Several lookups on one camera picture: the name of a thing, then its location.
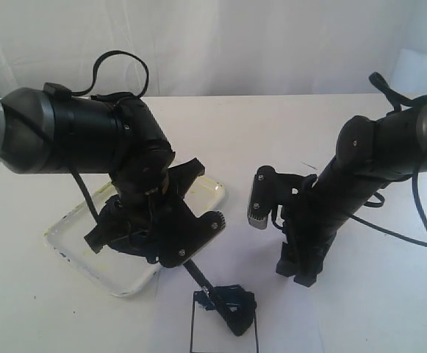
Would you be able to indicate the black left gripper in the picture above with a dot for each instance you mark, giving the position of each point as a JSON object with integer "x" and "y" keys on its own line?
{"x": 148, "y": 191}

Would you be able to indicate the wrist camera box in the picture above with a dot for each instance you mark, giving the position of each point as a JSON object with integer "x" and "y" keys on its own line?
{"x": 270, "y": 190}
{"x": 182, "y": 235}

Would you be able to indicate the white paint tray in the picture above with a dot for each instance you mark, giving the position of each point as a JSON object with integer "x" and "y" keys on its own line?
{"x": 119, "y": 274}

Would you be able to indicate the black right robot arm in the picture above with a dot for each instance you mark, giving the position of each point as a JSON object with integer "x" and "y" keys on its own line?
{"x": 369, "y": 156}

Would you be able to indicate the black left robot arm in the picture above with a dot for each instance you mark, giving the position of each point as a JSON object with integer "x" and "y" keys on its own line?
{"x": 51, "y": 131}

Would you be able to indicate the thin black paintbrush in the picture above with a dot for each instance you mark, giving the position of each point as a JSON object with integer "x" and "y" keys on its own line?
{"x": 235, "y": 305}

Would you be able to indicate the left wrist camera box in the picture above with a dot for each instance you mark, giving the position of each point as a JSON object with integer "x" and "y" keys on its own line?
{"x": 182, "y": 235}

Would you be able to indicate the white backdrop curtain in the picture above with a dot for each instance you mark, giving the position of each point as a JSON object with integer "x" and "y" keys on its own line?
{"x": 207, "y": 48}

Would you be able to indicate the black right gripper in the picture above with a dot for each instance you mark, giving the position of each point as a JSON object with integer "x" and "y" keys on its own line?
{"x": 310, "y": 226}

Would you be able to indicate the white paper sheet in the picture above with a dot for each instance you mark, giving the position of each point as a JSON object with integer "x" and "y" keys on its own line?
{"x": 285, "y": 320}

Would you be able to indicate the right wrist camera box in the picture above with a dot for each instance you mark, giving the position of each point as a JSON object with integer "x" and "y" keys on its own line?
{"x": 270, "y": 190}

